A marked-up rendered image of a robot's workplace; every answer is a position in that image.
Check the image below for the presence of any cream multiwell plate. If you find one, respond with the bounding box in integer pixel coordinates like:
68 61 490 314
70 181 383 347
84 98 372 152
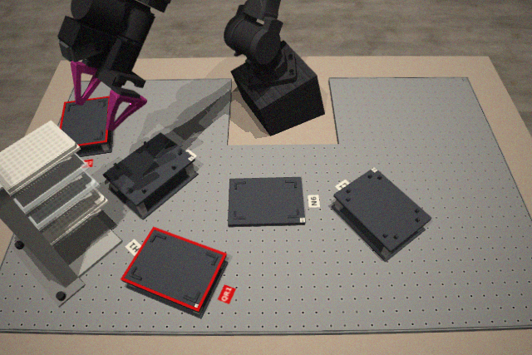
0 121 81 195

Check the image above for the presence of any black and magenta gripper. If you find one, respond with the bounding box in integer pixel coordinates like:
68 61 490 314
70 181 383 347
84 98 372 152
71 41 147 131

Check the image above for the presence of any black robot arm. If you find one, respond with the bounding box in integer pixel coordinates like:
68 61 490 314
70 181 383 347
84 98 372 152
58 0 297 90

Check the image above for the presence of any white multi-well plate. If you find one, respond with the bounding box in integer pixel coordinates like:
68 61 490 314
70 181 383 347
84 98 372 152
42 190 109 245
28 172 100 230

